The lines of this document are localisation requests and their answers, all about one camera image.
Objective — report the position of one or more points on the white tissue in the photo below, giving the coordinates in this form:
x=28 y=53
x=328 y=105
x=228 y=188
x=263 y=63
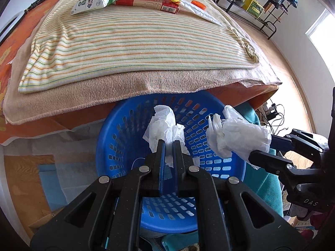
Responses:
x=162 y=125

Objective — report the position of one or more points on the beige fleece blanket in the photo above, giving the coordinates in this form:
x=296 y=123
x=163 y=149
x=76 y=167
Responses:
x=78 y=94

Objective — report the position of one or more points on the blue foam mat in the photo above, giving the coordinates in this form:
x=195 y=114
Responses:
x=53 y=185

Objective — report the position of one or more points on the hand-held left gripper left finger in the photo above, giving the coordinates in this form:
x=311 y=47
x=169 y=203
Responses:
x=162 y=162

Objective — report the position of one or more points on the cardboard piece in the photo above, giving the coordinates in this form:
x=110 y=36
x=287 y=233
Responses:
x=44 y=223

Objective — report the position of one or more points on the teal cloth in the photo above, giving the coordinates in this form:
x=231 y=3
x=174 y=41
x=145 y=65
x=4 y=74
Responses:
x=269 y=188

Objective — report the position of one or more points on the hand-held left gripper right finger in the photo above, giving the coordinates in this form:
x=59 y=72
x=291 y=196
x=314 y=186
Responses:
x=178 y=162

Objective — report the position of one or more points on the striped cream towel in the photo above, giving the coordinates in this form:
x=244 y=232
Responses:
x=130 y=44

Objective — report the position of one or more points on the orange floral bedsheet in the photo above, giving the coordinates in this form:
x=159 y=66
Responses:
x=5 y=70

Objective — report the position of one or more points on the dark red cloth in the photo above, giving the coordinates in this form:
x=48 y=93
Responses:
x=316 y=219

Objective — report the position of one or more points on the yellow plastic crate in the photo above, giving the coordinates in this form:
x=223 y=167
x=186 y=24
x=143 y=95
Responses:
x=252 y=6

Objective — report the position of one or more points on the window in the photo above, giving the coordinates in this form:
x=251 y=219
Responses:
x=323 y=39

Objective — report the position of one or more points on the black clothes rack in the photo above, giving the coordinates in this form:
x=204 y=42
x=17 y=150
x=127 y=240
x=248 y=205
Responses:
x=267 y=27

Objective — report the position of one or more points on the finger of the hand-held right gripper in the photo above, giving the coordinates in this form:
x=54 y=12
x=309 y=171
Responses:
x=267 y=162
x=281 y=142

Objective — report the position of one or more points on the white plastic bag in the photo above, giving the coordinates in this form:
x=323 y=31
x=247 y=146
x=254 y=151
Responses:
x=240 y=136

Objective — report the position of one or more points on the blue perforated plastic basket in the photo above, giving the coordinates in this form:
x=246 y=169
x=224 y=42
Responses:
x=125 y=141

